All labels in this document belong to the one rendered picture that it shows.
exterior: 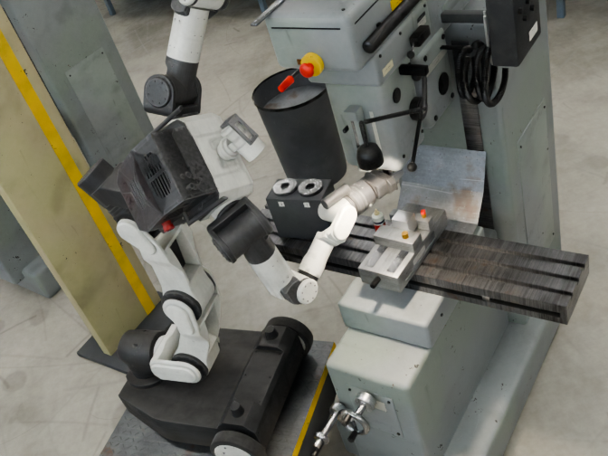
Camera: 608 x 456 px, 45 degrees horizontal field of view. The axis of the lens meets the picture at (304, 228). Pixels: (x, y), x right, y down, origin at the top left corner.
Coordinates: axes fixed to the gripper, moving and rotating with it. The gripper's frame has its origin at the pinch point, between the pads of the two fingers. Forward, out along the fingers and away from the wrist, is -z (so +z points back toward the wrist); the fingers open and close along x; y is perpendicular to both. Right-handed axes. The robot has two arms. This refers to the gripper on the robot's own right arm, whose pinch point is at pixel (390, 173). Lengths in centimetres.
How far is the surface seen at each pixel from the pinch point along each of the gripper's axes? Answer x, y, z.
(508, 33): -27, -39, -29
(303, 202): 31.6, 14.3, 15.2
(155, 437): 55, 85, 97
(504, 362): -16, 103, -23
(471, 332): -14, 75, -10
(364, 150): -15.9, -26.6, 19.8
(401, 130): -10.8, -20.4, 1.3
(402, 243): -6.6, 21.6, 6.8
